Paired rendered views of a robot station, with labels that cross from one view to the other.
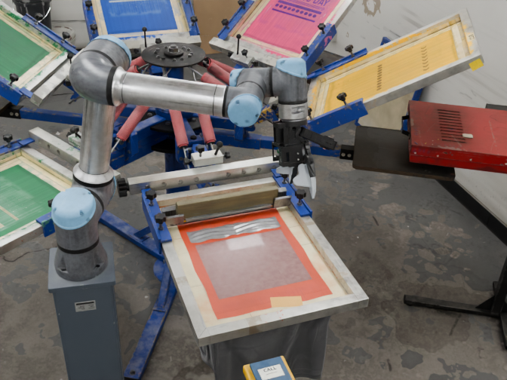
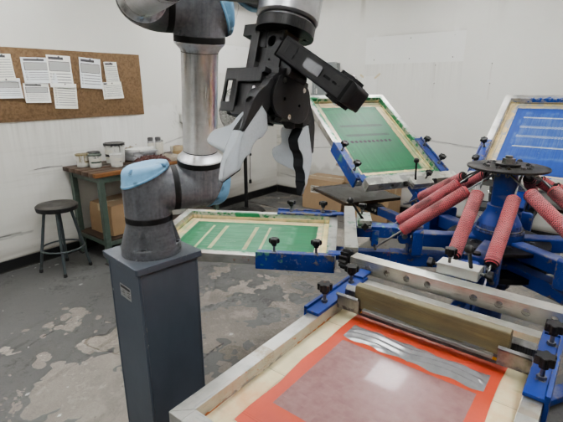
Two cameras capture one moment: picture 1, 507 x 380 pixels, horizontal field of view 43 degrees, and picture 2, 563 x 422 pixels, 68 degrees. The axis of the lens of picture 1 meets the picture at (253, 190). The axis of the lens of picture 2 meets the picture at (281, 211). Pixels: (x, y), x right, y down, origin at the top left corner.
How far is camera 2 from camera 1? 1.56 m
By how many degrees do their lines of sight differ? 56
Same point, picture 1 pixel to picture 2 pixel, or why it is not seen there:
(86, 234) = (133, 203)
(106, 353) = (141, 368)
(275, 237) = (452, 398)
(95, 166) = (185, 141)
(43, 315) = not seen: hidden behind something
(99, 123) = (184, 82)
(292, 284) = not seen: outside the picture
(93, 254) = (140, 233)
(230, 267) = (341, 383)
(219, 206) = (410, 314)
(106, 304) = (137, 301)
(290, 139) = (262, 62)
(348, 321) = not seen: outside the picture
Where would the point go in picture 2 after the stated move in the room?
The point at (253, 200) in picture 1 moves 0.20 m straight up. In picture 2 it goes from (462, 332) to (472, 258)
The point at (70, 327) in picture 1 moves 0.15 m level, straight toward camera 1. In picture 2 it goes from (120, 311) to (63, 337)
